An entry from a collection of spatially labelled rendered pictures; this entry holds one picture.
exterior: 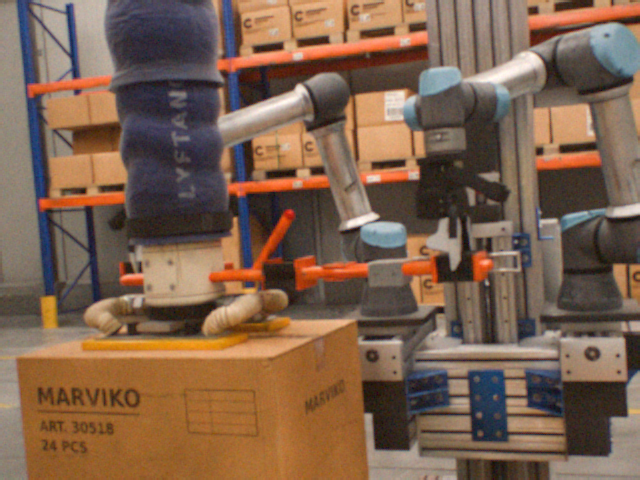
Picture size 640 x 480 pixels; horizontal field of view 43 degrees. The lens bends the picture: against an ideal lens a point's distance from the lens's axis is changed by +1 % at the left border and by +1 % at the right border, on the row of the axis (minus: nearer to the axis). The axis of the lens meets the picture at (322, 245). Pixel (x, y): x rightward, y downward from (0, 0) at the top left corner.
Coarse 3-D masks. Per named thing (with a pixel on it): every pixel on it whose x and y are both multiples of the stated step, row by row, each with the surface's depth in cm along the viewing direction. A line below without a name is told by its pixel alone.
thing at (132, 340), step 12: (132, 324) 167; (192, 324) 161; (108, 336) 168; (120, 336) 167; (132, 336) 166; (144, 336) 164; (156, 336) 163; (168, 336) 162; (180, 336) 161; (192, 336) 159; (204, 336) 158; (216, 336) 157; (228, 336) 159; (240, 336) 160; (84, 348) 167; (96, 348) 166; (108, 348) 165; (120, 348) 164; (132, 348) 162; (144, 348) 161; (156, 348) 160; (168, 348) 159; (180, 348) 158; (192, 348) 156; (204, 348) 155; (216, 348) 154; (228, 348) 156
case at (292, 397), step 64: (64, 384) 163; (128, 384) 157; (192, 384) 151; (256, 384) 145; (320, 384) 160; (64, 448) 164; (128, 448) 158; (192, 448) 152; (256, 448) 146; (320, 448) 159
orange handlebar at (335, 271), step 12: (228, 264) 196; (336, 264) 157; (348, 264) 156; (360, 264) 158; (408, 264) 150; (420, 264) 149; (480, 264) 144; (492, 264) 146; (132, 276) 176; (216, 276) 166; (228, 276) 165; (240, 276) 164; (252, 276) 163; (312, 276) 157; (324, 276) 156; (336, 276) 156; (348, 276) 155; (360, 276) 154
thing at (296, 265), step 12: (264, 264) 159; (276, 264) 158; (288, 264) 157; (300, 264) 158; (312, 264) 163; (264, 276) 161; (276, 276) 159; (288, 276) 158; (300, 276) 158; (264, 288) 160; (276, 288) 159; (288, 288) 158; (300, 288) 158
